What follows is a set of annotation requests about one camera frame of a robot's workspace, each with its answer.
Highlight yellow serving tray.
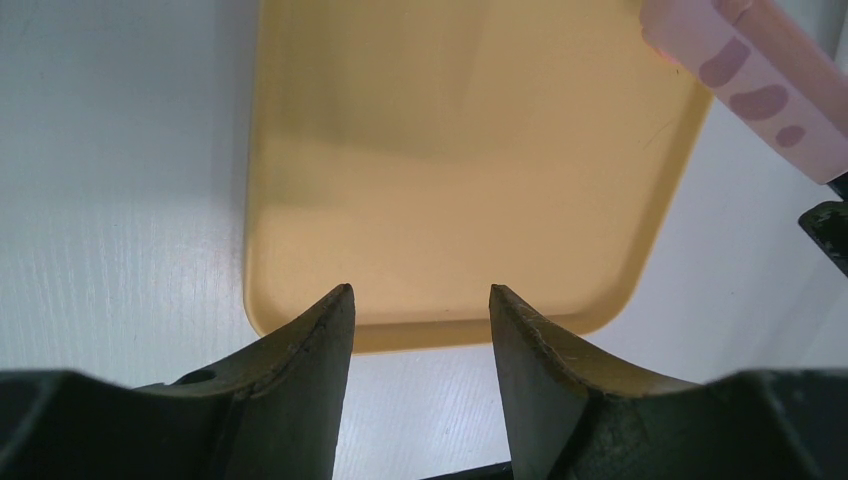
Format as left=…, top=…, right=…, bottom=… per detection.
left=244, top=1, right=712, bottom=353

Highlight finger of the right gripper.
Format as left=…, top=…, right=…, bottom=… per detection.
left=798, top=174, right=848, bottom=276

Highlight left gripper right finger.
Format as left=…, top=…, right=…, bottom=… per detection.
left=489, top=285, right=847, bottom=479

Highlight pink handled metal tongs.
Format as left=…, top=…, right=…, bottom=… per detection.
left=639, top=1, right=847, bottom=184

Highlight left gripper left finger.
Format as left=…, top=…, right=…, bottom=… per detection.
left=1, top=284, right=355, bottom=479

